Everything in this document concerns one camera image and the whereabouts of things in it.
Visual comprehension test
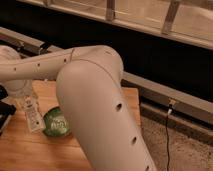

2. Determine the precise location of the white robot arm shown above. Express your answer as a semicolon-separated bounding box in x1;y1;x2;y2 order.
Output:
0;45;157;171

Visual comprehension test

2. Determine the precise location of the glass window frame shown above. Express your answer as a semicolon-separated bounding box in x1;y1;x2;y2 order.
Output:
19;0;213;50

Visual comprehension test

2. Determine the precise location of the metal floor rail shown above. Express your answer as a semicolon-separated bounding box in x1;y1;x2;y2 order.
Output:
0;27;213;125

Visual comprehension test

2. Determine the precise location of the black clamp device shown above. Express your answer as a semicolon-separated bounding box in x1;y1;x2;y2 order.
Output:
0;85;16;136

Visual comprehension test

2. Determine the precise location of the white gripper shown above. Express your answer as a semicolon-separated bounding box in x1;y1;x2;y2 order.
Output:
3;80;40;110

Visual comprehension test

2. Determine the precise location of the clear plastic bottle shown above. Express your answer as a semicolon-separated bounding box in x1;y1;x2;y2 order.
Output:
23;96;45;132

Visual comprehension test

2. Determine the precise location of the black cable with plug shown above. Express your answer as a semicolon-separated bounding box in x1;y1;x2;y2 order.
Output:
165;103;174;171

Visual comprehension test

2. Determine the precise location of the green ceramic bowl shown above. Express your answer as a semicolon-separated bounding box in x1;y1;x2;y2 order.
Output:
43;106;71;137

